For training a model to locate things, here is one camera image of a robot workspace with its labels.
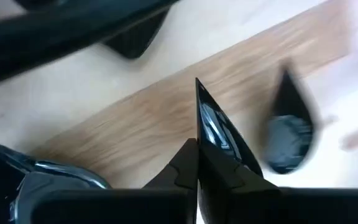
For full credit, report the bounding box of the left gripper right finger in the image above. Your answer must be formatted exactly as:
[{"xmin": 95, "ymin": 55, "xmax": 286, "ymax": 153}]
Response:
[{"xmin": 198, "ymin": 147, "xmax": 281, "ymax": 224}]

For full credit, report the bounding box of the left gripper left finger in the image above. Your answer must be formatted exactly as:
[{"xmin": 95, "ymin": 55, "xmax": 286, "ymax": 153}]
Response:
[{"xmin": 142, "ymin": 138, "xmax": 199, "ymax": 190}]

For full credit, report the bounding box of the black square plastic plate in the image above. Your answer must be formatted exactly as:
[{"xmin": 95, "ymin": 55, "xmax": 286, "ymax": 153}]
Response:
[{"xmin": 103, "ymin": 7, "xmax": 171, "ymax": 60}]

